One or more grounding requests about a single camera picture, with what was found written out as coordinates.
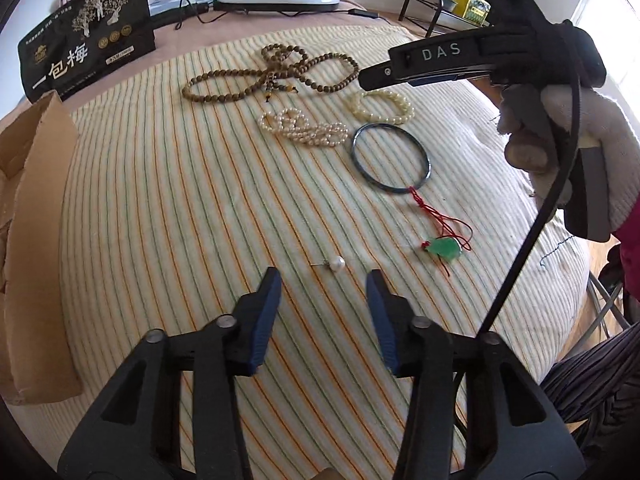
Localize person's right forearm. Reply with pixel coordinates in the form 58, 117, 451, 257
612, 205, 640, 321

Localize cardboard box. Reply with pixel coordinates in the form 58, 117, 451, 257
0, 89, 83, 406

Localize striped cream cloth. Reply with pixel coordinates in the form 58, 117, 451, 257
57, 25, 591, 480

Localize person's right hand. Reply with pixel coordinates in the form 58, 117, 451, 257
495, 82, 640, 233

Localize pearl necklace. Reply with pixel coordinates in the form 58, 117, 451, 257
258, 107, 349, 148

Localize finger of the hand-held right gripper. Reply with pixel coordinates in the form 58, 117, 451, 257
407, 71, 493, 86
358, 22, 566, 92

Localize green pendant with red cord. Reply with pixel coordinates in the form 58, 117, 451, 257
407, 186, 475, 277

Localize grey metal chair frame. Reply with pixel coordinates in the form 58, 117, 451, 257
582, 270, 626, 343

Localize pearl bracelet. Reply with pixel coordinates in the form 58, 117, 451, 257
348, 87, 416, 125

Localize dark blue bangle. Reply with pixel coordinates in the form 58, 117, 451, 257
351, 122, 432, 193

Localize black snack pouch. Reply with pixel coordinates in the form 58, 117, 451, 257
17, 0, 157, 103

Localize tan bed cover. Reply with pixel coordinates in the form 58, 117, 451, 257
0, 5, 506, 126

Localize yellow green box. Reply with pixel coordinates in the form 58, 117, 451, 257
450, 0, 491, 28

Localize wooden bead necklace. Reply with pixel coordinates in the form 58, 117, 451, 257
181, 43, 360, 106

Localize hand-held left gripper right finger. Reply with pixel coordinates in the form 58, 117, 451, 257
365, 269, 586, 480

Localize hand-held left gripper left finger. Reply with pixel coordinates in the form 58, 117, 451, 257
57, 266, 283, 480

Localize striped grey pants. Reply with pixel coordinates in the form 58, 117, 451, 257
542, 325, 640, 480

